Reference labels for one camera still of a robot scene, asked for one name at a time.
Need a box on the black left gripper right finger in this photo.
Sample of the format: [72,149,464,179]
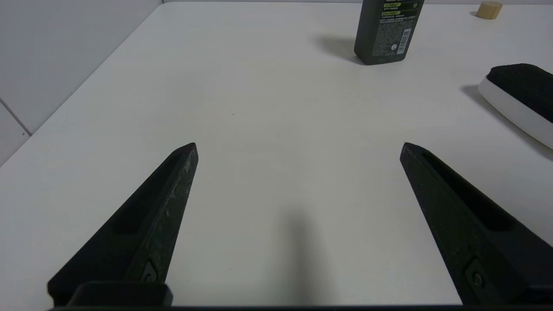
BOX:
[400,142,553,305]

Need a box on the dark green labelled bottle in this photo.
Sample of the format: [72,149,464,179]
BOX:
[354,0,425,66]

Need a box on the white eraser with black felt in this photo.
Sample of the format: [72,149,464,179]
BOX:
[477,63,553,150]

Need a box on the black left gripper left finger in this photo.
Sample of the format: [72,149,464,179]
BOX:
[47,143,199,307]

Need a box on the round wooden block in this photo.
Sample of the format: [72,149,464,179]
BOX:
[476,1,504,20]

